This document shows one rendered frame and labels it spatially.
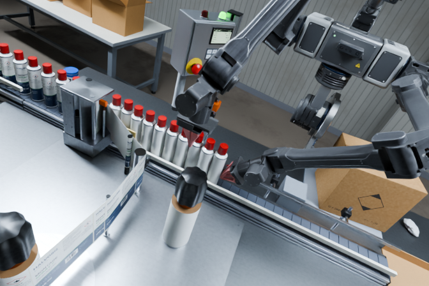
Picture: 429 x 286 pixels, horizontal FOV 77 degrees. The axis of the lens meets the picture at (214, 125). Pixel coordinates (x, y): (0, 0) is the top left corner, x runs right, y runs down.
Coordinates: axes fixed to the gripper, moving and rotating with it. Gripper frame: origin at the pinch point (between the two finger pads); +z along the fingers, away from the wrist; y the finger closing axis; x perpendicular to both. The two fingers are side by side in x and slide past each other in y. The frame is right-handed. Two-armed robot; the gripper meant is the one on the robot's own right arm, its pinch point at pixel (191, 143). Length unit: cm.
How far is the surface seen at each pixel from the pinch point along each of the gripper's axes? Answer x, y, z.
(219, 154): 18.5, 7.0, 14.0
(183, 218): -12.0, 6.9, 15.8
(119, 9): 137, -123, 15
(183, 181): -11.3, 3.8, 3.3
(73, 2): 149, -179, 29
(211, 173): 17.9, 6.6, 23.9
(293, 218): 23, 43, 31
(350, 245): 23, 66, 31
